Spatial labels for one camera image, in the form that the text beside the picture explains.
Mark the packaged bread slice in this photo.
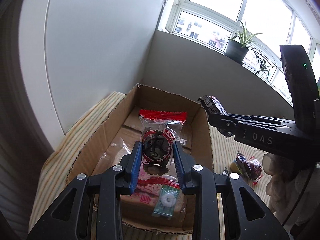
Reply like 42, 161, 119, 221
98, 139, 187, 221

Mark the green mint candy packet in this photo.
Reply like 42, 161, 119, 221
152, 185, 180, 220

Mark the red clear snack packet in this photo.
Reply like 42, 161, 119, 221
235, 152, 263, 185

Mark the red date snack packet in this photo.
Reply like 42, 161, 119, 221
139, 109, 188, 176

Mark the green jelly cup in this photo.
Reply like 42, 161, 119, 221
229, 162, 242, 175

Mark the Snickers bar brown wrapper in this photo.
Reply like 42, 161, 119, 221
198, 95, 228, 115

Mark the white gloved right hand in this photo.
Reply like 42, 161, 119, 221
263, 153, 319, 226

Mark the striped yellow tablecloth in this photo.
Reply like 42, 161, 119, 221
28, 91, 288, 240

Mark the brown cardboard box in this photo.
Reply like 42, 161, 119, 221
67, 85, 213, 234

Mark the potted spider plant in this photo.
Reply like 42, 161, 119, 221
224, 20, 277, 82

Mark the white cabinet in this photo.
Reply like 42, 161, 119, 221
18, 0, 167, 136

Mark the window frame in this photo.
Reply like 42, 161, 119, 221
159, 0, 319, 102

